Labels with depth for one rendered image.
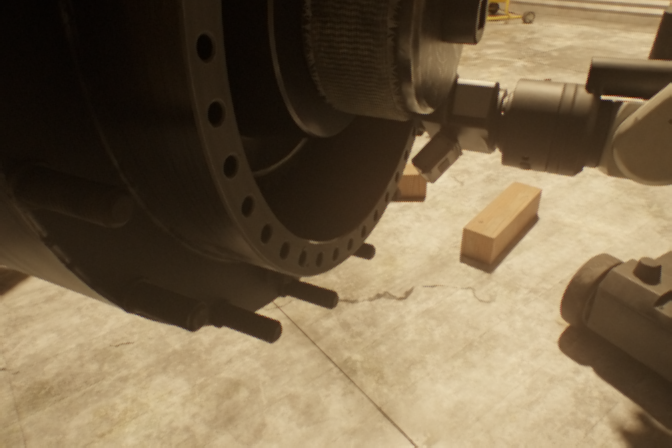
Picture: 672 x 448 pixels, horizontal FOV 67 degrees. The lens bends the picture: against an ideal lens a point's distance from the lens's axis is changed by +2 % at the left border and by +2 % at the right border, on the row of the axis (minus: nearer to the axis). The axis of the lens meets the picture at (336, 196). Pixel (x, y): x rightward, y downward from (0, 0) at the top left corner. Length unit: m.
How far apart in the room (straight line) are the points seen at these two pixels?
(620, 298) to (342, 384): 0.64
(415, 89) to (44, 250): 0.23
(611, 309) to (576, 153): 0.84
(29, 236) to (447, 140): 0.37
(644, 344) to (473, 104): 0.89
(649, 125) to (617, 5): 5.60
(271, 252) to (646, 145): 0.32
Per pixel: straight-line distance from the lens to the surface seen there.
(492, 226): 1.59
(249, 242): 0.28
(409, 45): 0.31
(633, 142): 0.48
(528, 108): 0.50
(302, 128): 0.37
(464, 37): 0.36
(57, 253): 0.28
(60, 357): 1.42
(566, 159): 0.50
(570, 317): 1.36
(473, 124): 0.50
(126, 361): 1.35
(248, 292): 0.42
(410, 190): 1.89
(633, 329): 1.30
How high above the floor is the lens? 0.90
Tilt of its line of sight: 28 degrees down
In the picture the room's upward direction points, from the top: 1 degrees counter-clockwise
